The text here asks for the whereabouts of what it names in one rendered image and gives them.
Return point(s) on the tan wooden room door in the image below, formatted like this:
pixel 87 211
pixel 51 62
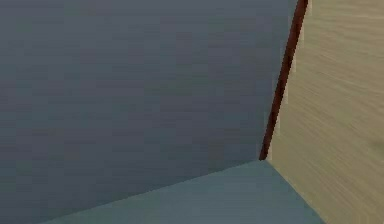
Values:
pixel 336 100

